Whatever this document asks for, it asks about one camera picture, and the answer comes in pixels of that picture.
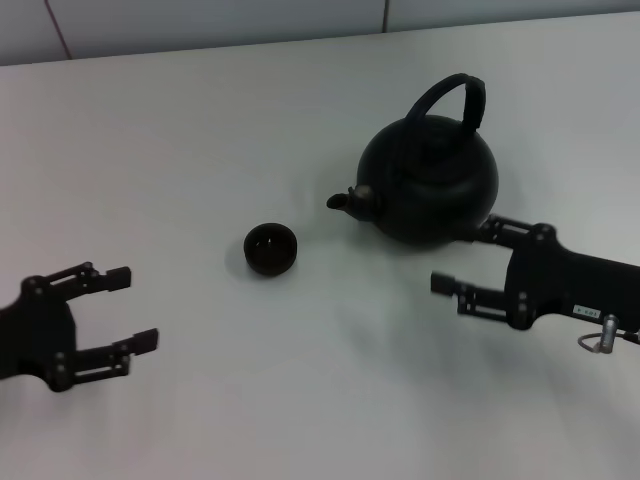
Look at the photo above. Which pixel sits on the dark small teacup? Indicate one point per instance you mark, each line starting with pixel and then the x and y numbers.
pixel 270 249

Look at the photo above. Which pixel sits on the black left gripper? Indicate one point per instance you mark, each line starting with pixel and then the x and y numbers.
pixel 35 335

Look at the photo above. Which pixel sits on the black round teapot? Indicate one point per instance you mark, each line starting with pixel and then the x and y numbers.
pixel 430 185

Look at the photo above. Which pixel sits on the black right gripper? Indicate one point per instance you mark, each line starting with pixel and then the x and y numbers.
pixel 565 282

